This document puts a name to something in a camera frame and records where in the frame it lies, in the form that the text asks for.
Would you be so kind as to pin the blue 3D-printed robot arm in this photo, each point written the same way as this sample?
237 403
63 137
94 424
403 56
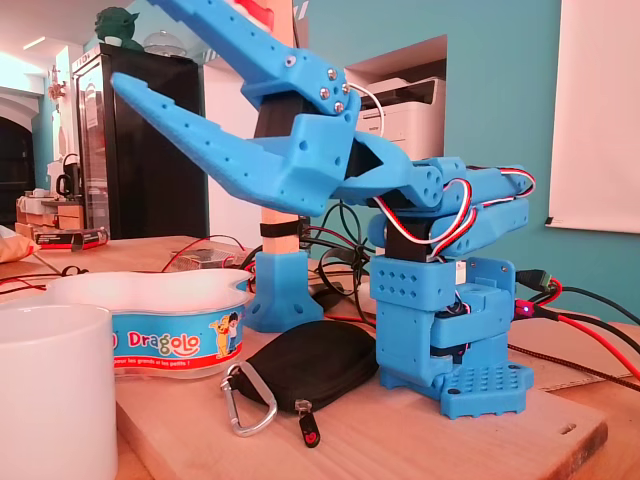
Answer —
405 290

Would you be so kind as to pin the red white patch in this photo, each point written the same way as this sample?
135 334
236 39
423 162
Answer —
257 12

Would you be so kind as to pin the black glass-door fridge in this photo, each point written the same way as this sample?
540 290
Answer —
150 200

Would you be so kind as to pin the glass dome cover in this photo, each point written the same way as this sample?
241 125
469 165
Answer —
165 45

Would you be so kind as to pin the white office printer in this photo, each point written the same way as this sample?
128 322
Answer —
420 115

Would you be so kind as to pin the clear-covered power supply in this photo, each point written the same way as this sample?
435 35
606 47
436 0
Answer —
205 260

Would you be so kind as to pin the black electric kettle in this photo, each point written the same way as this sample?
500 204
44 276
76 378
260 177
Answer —
67 182

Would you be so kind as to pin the green Yoda figure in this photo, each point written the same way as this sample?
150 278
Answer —
117 27

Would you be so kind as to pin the wooden drawer unit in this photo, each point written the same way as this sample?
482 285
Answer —
60 215

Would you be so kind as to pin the red black flat box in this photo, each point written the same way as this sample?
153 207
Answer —
65 239

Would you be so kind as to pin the clear plastic Dragolo candy bowl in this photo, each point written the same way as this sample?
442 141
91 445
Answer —
165 345

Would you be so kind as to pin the black zip pouch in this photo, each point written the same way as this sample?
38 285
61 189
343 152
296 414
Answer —
320 360

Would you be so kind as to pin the beige paper bag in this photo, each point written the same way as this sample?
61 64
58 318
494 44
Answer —
15 247

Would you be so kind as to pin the green power connector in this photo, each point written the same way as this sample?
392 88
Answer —
535 279

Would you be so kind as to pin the red motor controller board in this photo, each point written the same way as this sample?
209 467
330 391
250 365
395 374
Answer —
525 309

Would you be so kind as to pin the white projection board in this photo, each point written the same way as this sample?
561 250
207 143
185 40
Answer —
600 125

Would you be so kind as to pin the black zipper pull red heart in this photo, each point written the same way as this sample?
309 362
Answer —
310 435

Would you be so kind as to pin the silver carabiner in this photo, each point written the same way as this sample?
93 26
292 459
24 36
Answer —
241 432

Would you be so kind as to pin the white ceramic mug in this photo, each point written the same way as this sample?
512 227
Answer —
50 400

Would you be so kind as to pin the large light wooden board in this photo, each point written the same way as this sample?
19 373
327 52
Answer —
400 440

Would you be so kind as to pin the wooden square post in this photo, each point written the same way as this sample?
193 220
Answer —
280 245

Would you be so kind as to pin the blue printed post foot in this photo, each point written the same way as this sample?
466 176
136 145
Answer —
280 295

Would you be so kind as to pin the small wall ornament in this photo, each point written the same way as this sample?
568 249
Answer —
56 85

